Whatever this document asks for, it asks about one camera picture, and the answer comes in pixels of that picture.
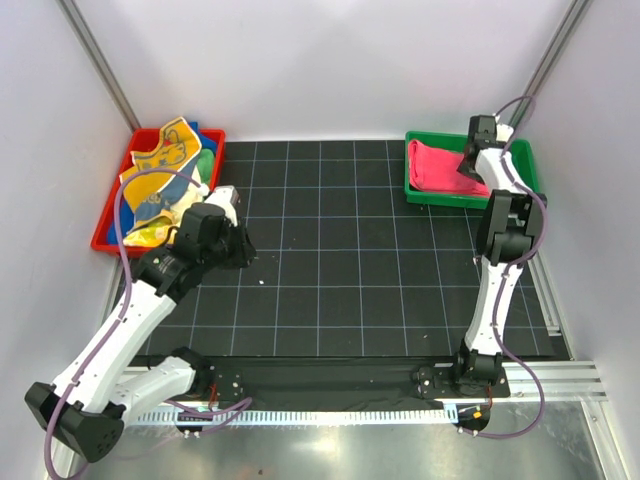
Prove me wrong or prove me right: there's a red plastic bin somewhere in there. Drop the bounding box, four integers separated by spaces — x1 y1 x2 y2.
90 122 225 257

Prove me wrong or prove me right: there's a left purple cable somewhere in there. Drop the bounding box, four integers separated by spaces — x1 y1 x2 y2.
43 168 254 480

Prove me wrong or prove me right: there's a right aluminium corner post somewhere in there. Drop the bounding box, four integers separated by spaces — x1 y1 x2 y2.
510 0 592 127

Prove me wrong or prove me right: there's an aluminium frame rail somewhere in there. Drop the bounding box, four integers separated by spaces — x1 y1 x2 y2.
58 360 609 407

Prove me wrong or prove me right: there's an aluminium corner post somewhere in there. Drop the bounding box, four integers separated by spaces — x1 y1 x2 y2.
55 0 141 131
510 0 592 127

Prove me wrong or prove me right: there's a pink towel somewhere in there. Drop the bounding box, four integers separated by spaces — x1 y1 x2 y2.
407 139 490 198

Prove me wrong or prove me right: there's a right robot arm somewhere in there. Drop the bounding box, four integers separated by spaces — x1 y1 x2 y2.
450 115 546 396

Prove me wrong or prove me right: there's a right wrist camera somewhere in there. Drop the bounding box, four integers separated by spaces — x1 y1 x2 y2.
494 113 514 144

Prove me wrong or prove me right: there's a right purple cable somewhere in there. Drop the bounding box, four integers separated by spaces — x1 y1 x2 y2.
469 94 549 439

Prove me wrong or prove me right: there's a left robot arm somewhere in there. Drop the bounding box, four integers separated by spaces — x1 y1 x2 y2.
25 195 255 463

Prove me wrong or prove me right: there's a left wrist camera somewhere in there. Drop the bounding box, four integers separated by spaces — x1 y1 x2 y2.
203 185 240 216

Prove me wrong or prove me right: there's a yellow and blue towel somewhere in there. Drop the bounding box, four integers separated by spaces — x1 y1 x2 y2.
120 117 202 228

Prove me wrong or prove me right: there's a cream towel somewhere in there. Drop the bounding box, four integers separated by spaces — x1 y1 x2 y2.
169 190 203 227

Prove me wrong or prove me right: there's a green towel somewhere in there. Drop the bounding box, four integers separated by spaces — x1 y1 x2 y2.
196 149 216 185

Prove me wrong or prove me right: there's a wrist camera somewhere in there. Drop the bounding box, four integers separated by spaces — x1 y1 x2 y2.
203 185 240 216
494 113 514 144

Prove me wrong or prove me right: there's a purple cable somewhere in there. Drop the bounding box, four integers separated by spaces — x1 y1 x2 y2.
469 94 549 439
43 168 254 480

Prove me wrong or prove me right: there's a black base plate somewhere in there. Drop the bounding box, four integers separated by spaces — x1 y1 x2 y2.
170 355 510 412

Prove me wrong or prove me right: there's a slotted cable duct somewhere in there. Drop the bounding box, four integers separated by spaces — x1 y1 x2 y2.
132 405 458 428

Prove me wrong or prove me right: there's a left aluminium corner post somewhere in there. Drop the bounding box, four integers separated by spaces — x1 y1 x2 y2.
55 0 141 131

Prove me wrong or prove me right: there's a black grid mat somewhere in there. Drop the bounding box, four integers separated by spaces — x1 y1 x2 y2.
91 140 571 362

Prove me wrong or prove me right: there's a green plastic bin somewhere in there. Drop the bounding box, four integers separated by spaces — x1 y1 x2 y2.
403 131 539 210

